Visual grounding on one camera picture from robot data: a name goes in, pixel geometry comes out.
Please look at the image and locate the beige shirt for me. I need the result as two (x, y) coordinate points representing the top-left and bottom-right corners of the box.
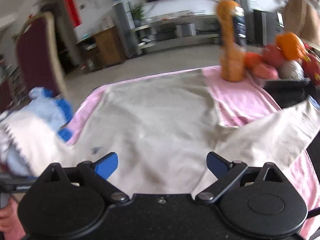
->
(62, 67), (319, 194)

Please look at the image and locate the person's left hand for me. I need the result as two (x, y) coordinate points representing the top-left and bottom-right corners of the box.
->
(0, 198), (17, 233)

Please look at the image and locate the white garment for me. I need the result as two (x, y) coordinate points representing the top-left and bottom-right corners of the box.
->
(1, 111), (74, 176)

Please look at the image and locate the blue garment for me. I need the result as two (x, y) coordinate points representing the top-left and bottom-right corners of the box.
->
(55, 98), (73, 142)

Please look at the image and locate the light blue waffle sweater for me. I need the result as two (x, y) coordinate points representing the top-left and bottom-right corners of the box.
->
(4, 87), (73, 176)

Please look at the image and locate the pink cartoon blanket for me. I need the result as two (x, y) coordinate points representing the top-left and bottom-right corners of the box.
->
(4, 65), (320, 240)

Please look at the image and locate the black fruit tray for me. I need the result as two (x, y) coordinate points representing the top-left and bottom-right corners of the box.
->
(257, 78), (319, 109)

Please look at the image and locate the red apple lower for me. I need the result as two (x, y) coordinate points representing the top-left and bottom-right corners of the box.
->
(253, 62), (279, 80)

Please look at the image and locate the red apple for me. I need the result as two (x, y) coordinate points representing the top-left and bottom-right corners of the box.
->
(262, 44), (285, 68)
(253, 62), (279, 80)

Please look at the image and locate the small orange tangerine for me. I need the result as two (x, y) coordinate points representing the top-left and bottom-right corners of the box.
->
(244, 51), (263, 69)

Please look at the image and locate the wooden cabinet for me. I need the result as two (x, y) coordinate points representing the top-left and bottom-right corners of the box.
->
(76, 26), (126, 72)

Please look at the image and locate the netted melon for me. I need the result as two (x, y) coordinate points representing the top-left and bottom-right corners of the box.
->
(278, 61), (304, 80)

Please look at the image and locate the red apple upper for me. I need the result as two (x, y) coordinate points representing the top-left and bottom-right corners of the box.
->
(262, 44), (285, 68)

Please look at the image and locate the red dragon fruit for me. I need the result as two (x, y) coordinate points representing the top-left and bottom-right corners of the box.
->
(302, 43), (320, 88)

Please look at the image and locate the bumpy orange citrus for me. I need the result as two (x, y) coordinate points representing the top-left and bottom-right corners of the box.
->
(276, 32), (307, 61)

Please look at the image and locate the grey tv stand shelf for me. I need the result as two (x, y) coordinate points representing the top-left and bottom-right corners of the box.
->
(132, 14), (220, 54)

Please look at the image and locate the orange juice bottle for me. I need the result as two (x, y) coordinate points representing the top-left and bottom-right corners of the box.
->
(216, 0), (246, 82)

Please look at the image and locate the tall grey speaker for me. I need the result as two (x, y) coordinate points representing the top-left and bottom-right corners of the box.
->
(112, 2), (141, 57)

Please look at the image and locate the potted green plant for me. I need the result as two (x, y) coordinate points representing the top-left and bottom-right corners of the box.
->
(131, 4), (145, 27)

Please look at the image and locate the tan fleece jacket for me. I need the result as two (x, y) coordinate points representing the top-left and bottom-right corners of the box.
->
(283, 0), (319, 50)

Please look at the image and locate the maroon chair with gold frame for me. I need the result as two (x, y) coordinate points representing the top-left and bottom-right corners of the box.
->
(15, 12), (68, 99)

